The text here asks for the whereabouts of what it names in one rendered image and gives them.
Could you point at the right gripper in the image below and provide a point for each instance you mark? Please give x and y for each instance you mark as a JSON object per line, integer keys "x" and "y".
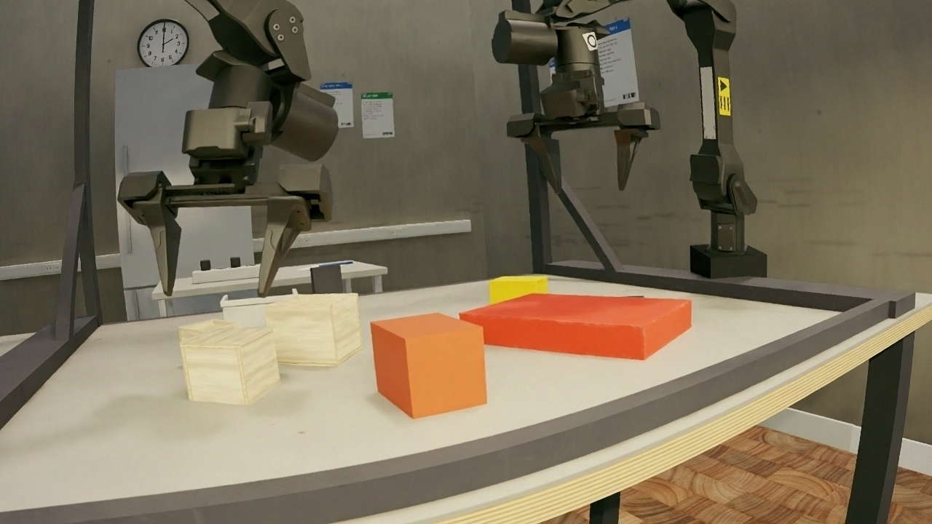
{"x": 151, "y": 200}

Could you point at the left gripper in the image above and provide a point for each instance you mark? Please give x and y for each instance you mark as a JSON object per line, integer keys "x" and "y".
{"x": 536, "y": 130}

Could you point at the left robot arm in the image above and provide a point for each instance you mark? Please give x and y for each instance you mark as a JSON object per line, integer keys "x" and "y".
{"x": 717, "y": 173}

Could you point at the flat red-orange board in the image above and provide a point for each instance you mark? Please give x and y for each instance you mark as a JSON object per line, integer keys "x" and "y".
{"x": 601, "y": 326}

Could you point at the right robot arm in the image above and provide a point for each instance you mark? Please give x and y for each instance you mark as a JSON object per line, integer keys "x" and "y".
{"x": 252, "y": 34}

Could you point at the orange cube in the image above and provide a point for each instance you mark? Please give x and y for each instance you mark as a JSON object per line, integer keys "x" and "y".
{"x": 429, "y": 364}

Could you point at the white open box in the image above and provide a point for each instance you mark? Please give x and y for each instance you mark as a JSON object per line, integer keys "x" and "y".
{"x": 250, "y": 312}

